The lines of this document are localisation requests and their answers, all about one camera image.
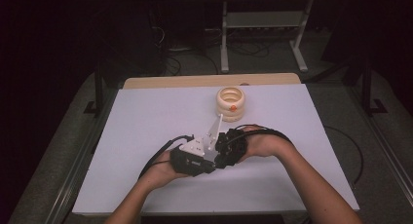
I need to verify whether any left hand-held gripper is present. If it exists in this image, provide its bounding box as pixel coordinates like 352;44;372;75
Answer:
169;136;218;177

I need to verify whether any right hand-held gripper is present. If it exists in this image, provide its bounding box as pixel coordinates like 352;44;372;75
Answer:
206;113;249;169

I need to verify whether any person's right hand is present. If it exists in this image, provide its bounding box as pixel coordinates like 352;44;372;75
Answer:
242;125;296;161

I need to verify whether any person's left hand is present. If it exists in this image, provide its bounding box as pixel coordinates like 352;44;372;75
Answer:
138;150;190;191

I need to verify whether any cream ribbed round holder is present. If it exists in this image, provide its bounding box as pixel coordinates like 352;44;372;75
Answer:
215;86;246;124

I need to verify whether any white table cover board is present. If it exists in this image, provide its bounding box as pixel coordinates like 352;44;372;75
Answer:
71;83;360;216

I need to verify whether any wooden table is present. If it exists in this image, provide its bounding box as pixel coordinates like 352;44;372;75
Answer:
122;72;302;91

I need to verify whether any black metal stand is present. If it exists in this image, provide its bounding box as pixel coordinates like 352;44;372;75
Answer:
360;59;390;117
83;61;105;118

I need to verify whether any left hand-held gripper black cable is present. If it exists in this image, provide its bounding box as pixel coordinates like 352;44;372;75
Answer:
137;134;195;180

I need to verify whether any hand-held gripper black cable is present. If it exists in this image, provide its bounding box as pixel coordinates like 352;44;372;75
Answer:
227;124;294;146
137;134;195;180

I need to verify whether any right hand-held gripper black cable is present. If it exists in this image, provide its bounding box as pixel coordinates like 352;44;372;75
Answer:
227;124;294;146

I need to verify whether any tangle of floor cables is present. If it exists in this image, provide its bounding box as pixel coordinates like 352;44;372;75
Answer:
152;25;271;76

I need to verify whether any white metal desk frame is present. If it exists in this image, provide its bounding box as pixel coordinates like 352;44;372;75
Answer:
219;0;315;74

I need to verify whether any aluminium floor rail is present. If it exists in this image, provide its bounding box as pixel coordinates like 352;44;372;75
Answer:
45;87;119;224
345;86;413;199

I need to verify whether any thin black cable loop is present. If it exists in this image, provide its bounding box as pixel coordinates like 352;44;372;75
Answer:
324;126;364;185

